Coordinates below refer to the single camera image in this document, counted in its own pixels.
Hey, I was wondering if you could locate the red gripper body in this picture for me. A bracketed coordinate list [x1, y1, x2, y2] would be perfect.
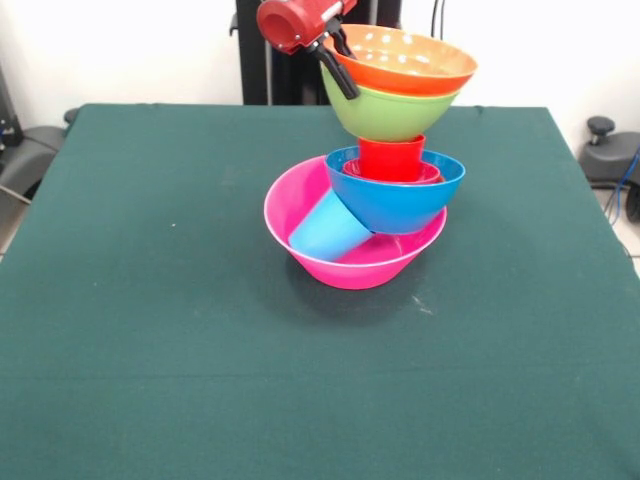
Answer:
[256, 0, 359, 56]

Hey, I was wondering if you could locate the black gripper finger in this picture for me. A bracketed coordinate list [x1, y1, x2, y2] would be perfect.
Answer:
[308, 41, 362, 101]
[325, 22, 357, 59]

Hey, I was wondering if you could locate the large orange bowl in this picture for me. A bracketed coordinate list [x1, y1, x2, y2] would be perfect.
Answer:
[329, 23, 479, 98]

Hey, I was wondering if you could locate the green bowl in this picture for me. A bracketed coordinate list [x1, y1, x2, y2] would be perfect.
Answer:
[320, 64, 460, 143]

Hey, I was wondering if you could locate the small crimson bowl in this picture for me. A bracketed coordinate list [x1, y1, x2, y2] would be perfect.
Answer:
[342, 158, 445, 186]

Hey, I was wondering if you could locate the red cup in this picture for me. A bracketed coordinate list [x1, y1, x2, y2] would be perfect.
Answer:
[357, 133, 427, 182]

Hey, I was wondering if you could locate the large blue bowl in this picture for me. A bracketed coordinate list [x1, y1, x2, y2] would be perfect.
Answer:
[324, 146, 467, 235]

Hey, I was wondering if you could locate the blue cup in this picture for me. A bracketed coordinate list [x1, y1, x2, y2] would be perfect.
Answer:
[287, 189, 375, 263]

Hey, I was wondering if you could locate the large pink bowl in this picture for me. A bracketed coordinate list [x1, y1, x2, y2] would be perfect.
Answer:
[263, 154, 448, 291]

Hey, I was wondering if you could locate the dark green tablecloth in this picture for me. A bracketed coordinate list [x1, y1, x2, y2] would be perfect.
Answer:
[0, 103, 640, 480]

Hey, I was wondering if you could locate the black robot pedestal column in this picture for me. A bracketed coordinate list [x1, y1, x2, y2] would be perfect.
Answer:
[229, 0, 404, 106]

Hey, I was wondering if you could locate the black hanging cable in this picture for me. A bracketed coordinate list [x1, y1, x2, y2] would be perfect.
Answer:
[429, 0, 451, 41]

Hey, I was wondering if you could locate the black pedestal leg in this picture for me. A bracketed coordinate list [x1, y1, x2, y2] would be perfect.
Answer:
[578, 116, 640, 224]
[0, 107, 81, 201]

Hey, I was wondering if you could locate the blue cable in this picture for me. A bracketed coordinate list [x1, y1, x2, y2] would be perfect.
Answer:
[606, 147, 640, 224]

